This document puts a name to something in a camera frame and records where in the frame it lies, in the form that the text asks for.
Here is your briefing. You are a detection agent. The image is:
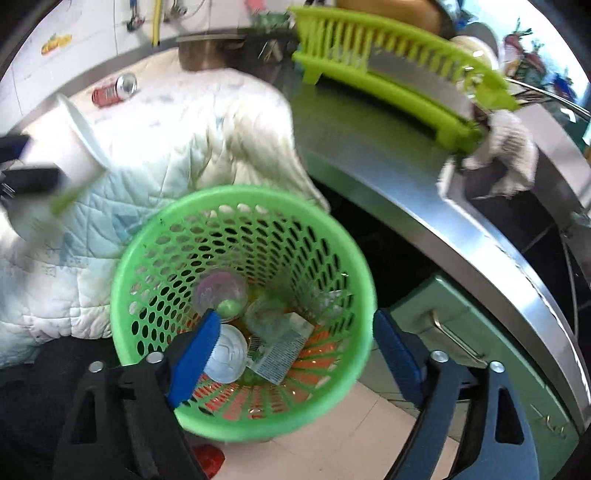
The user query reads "pink plastic cup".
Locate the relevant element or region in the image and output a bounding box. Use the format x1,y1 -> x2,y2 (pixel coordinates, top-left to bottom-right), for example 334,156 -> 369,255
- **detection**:
191,270 -> 249,324

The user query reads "steel cleaver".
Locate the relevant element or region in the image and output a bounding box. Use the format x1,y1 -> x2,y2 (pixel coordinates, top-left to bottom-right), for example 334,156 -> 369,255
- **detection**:
367,48 -> 476,123

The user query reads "clear plastic cup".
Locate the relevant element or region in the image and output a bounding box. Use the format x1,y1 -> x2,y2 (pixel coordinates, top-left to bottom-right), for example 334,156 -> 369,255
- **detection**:
245,295 -> 288,337

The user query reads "white rag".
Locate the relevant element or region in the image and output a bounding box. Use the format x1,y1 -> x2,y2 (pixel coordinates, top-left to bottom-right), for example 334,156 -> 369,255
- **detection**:
436,108 -> 539,199

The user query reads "red plastic object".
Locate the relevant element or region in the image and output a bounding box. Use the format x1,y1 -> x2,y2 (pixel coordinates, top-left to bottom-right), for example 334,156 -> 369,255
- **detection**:
193,444 -> 227,478

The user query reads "printed plastic packet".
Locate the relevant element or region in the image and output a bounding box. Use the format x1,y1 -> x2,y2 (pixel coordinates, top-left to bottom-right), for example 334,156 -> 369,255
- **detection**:
247,311 -> 315,386

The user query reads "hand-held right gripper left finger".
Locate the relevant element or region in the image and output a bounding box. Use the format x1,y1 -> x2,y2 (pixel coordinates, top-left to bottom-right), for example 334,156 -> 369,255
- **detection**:
53,308 -> 222,480

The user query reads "white paper cup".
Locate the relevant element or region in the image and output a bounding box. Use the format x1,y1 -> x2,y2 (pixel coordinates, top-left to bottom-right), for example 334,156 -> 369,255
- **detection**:
7,92 -> 114,250

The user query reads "brown clay pot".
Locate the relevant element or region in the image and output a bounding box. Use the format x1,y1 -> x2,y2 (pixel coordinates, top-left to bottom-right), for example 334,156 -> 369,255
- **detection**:
337,0 -> 444,35

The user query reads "green plastic basket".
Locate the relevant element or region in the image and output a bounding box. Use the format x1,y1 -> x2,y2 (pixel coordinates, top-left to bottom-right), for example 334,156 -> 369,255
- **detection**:
110,185 -> 377,443

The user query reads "white plastic lid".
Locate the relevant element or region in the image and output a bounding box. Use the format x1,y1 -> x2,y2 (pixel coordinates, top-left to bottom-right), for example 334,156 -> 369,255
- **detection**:
203,323 -> 250,384

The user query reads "red soda can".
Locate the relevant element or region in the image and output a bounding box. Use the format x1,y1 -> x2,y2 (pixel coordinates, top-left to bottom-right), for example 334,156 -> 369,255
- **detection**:
91,72 -> 138,108

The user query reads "green plastic dish rack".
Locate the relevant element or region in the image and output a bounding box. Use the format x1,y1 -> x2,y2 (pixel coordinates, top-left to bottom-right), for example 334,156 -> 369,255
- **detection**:
288,6 -> 520,155

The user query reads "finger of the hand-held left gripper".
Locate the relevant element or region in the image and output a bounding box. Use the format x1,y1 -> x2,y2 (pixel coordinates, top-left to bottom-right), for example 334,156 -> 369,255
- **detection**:
0,134 -> 30,161
0,167 -> 64,200

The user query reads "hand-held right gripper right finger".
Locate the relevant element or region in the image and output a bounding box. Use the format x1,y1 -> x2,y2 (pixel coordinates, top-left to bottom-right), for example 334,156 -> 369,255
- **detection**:
372,308 -> 541,480

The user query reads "white bowl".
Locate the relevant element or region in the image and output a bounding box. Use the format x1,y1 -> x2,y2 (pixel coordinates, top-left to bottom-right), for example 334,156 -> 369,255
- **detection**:
450,34 -> 499,70

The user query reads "cream quilted printed cloth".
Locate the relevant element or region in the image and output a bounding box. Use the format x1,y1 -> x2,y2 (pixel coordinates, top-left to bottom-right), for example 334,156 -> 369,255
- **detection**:
0,69 -> 331,365

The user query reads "steel sink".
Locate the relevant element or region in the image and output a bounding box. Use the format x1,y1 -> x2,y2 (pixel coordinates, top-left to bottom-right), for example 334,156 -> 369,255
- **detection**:
443,157 -> 591,296

